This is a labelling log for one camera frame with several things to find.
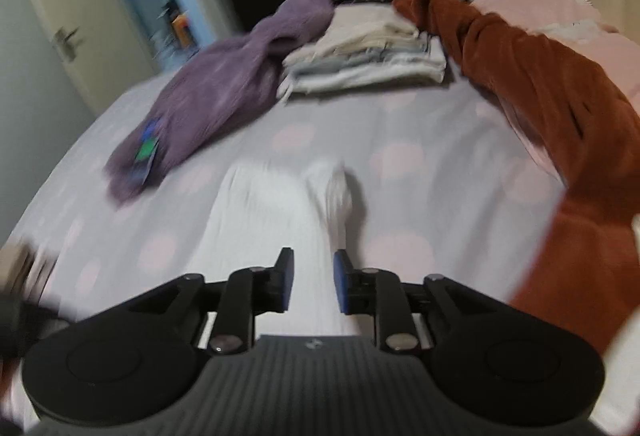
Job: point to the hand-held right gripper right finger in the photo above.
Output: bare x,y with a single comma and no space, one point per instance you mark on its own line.
341,281

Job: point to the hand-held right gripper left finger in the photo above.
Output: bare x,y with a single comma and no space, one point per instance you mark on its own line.
285,276

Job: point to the white muslin garment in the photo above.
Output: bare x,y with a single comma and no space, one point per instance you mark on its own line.
280,216

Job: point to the stack of folded light clothes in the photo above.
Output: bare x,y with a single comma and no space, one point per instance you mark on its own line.
365,46

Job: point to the grey polka dot bed sheet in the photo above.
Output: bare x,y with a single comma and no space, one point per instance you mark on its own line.
425,176

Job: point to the smartphone with lit screen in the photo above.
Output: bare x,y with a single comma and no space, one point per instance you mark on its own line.
146,156

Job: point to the purple fleece garment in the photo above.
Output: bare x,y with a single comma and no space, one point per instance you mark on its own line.
215,76

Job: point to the orange object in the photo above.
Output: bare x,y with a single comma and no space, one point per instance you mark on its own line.
181,31

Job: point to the brown fleece garment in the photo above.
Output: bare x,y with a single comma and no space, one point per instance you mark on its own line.
550,91

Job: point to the light pink pillow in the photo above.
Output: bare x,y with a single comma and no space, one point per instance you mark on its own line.
550,11

